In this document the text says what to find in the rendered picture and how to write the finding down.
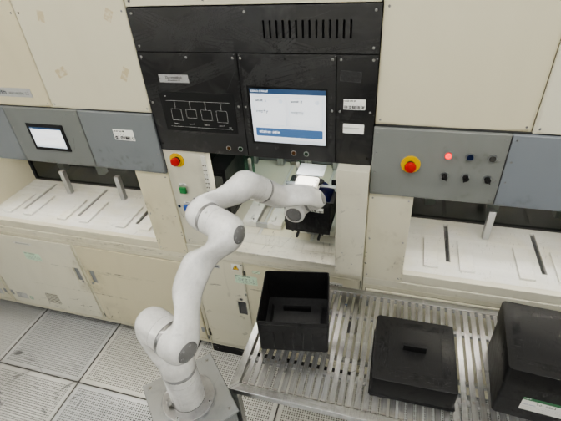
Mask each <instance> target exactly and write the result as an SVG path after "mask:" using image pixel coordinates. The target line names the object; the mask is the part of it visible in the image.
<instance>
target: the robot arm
mask: <svg viewBox="0 0 561 421"><path fill-rule="evenodd" d="M294 179H295V184H294V185H280V184H278V183H276V182H274V181H273V180H270V179H267V178H265V177H264V176H262V175H258V174H256V173H255V172H252V171H249V170H241V171H238V172H237V173H235V174H234V175H233V176H231V177H230V178H229V179H228V180H227V181H226V182H225V183H224V184H223V185H222V186H220V187H219V188H217V189H215V190H212V191H209V192H206V193H204V194H202V195H199V196H197V197H196V198H194V199H193V200H192V201H191V202H190V203H189V205H188V206H187V208H186V211H185V218H186V220H187V222H188V224H189V225H190V226H191V227H193V228H194V229H196V230H197V231H199V232H201V233H203V234H205V235H206V236H208V241H207V242H206V243H205V244H204V245H203V246H202V247H200V248H198V249H195V250H193V251H190V252H189V253H187V254H186V255H185V256H184V258H183V260H182V262H181V263H180V265H179V269H178V271H177V273H176V276H175V278H174V283H173V287H172V298H173V303H174V315H173V314H171V313H170V312H168V311H167V310H165V309H163V308H162V307H148V308H146V309H144V310H143V311H142V312H141V313H140V314H139V315H138V316H137V318H136V320H135V324H134V330H135V334H136V337H137V339H138V341H139V343H140V345H141V346H142V348H143V349H144V350H145V352H146V353H147V354H148V356H149V357H150V359H151V360H152V361H153V363H154V364H155V366H156V367H157V369H158V370H159V372H160V375H161V377H162V379H163V381H164V385H165V387H166V391H165V393H164V396H163V410H164V412H165V415H166V416H167V417H168V418H169V419H170V420H171V421H196V420H198V419H200V418H202V417H203V416H204V415H205V414H206V413H207V412H208V411H209V410H210V408H211V406H212V404H213V402H214V399H215V389H214V386H213V383H212V382H211V381H210V380H209V379H208V378H207V377H206V376H205V375H202V374H200V373H199V370H198V368H197V365H196V361H195V357H194V355H195V353H196V351H197V348H198V346H199V341H200V303H201V298H202V295H203V292H204V289H205V286H206V283H207V281H208V280H209V277H210V274H211V272H212V271H213V269H214V267H215V266H216V264H217V263H218V262H219V261H220V260H222V259H223V258H224V257H226V256H228V255H229V254H231V253H232V252H234V251H236V250H237V249H238V248H239V247H240V245H241V244H242V242H243V240H244V238H245V225H244V223H243V221H242V220H241V219H240V218H239V217H238V216H236V215H235V214H233V213H231V212H229V211H227V210H225V208H228V207H231V206H234V205H239V204H241V203H244V202H246V201H248V200H253V201H256V202H259V203H261V204H264V205H268V206H271V207H275V208H285V209H284V215H285V217H286V219H287V220H289V221H291V222H295V223H296V222H301V221H303V219H304V218H305V215H306V214H307V213H308V212H310V211H314V210H318V209H320V208H322V207H323V206H324V205H325V203H326V197H325V195H324V194H323V193H322V192H321V191H320V190H319V188H320V185H321V184H323V183H324V180H323V179H321V178H320V177H317V176H314V177H311V176H307V175H299V176H296V177H294Z"/></svg>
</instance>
